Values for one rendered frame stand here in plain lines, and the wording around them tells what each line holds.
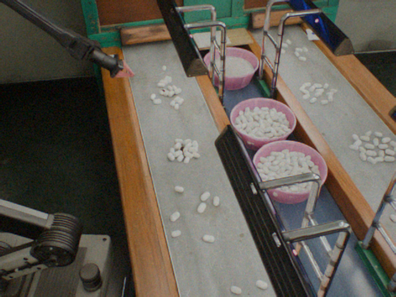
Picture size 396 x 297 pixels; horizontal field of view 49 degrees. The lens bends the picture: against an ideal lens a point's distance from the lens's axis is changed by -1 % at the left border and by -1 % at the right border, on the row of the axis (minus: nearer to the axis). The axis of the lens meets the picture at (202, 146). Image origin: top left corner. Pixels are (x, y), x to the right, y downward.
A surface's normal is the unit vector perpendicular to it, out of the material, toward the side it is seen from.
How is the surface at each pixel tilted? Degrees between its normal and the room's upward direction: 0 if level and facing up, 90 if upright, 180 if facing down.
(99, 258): 0
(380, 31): 90
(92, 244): 0
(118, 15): 90
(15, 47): 90
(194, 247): 0
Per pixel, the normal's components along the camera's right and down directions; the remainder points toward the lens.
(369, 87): 0.00, -0.73
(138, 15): 0.25, 0.66
